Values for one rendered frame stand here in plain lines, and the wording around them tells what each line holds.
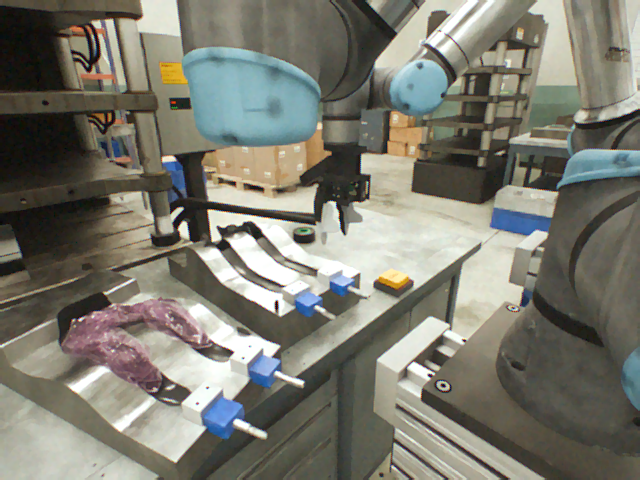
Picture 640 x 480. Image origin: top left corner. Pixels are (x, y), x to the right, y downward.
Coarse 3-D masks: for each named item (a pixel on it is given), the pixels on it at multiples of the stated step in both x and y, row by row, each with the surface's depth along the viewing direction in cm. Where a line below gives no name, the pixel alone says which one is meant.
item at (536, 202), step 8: (504, 192) 374; (512, 192) 378; (528, 192) 369; (536, 192) 364; (544, 192) 360; (552, 192) 356; (496, 200) 355; (504, 200) 377; (512, 200) 377; (520, 200) 341; (528, 200) 337; (536, 200) 333; (544, 200) 362; (552, 200) 358; (504, 208) 352; (512, 208) 347; (520, 208) 343; (528, 208) 339; (536, 208) 353; (544, 208) 330; (552, 208) 326
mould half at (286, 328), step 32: (256, 224) 109; (192, 256) 93; (256, 256) 96; (288, 256) 100; (192, 288) 99; (224, 288) 86; (256, 288) 84; (320, 288) 83; (256, 320) 80; (288, 320) 75; (320, 320) 83
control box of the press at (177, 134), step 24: (144, 48) 120; (168, 48) 125; (168, 72) 127; (168, 96) 129; (168, 120) 131; (192, 120) 138; (168, 144) 134; (192, 144) 140; (216, 144) 148; (192, 168) 148; (192, 192) 151; (192, 216) 157; (192, 240) 164
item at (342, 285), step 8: (320, 272) 84; (328, 272) 84; (336, 272) 84; (320, 280) 85; (328, 280) 83; (336, 280) 83; (344, 280) 83; (352, 280) 83; (336, 288) 83; (344, 288) 81; (352, 288) 82; (368, 296) 80
